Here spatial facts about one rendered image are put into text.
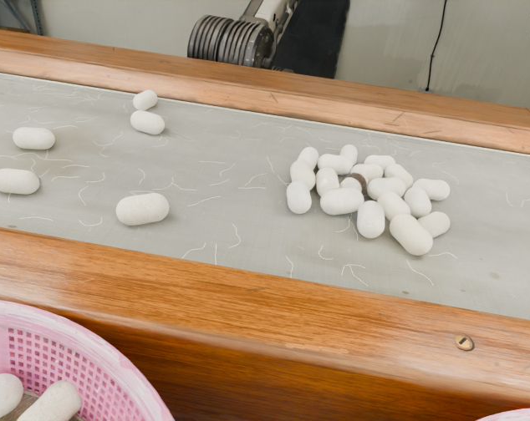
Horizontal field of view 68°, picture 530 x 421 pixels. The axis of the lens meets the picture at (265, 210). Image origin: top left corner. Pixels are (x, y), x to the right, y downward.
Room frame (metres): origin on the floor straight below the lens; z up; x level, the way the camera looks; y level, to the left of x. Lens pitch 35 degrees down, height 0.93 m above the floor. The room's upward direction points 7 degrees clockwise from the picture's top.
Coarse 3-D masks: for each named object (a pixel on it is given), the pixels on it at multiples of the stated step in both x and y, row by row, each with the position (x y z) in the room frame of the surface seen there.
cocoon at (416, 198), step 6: (408, 192) 0.30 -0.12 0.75; (414, 192) 0.30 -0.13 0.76; (420, 192) 0.29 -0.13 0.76; (408, 198) 0.29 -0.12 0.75; (414, 198) 0.29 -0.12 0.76; (420, 198) 0.29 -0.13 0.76; (426, 198) 0.29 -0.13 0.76; (408, 204) 0.29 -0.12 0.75; (414, 204) 0.28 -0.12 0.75; (420, 204) 0.28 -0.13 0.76; (426, 204) 0.28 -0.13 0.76; (414, 210) 0.28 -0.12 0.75; (420, 210) 0.28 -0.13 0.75; (426, 210) 0.28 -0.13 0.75; (414, 216) 0.28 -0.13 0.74; (420, 216) 0.28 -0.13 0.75
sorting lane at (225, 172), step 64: (0, 128) 0.35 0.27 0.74; (64, 128) 0.37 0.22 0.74; (128, 128) 0.38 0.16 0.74; (192, 128) 0.41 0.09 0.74; (256, 128) 0.43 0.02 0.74; (320, 128) 0.45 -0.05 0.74; (0, 192) 0.24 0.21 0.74; (64, 192) 0.25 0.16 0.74; (128, 192) 0.27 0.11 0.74; (192, 192) 0.28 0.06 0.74; (256, 192) 0.29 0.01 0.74; (512, 192) 0.35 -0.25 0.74; (192, 256) 0.20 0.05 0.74; (256, 256) 0.21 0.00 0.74; (320, 256) 0.22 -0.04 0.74; (384, 256) 0.23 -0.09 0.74; (448, 256) 0.24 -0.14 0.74; (512, 256) 0.25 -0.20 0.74
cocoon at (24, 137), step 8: (24, 128) 0.32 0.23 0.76; (32, 128) 0.32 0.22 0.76; (40, 128) 0.32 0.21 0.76; (16, 136) 0.31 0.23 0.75; (24, 136) 0.31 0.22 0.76; (32, 136) 0.31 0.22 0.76; (40, 136) 0.31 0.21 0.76; (48, 136) 0.32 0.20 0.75; (16, 144) 0.31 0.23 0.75; (24, 144) 0.31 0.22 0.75; (32, 144) 0.31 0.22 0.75; (40, 144) 0.31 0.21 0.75; (48, 144) 0.31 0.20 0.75
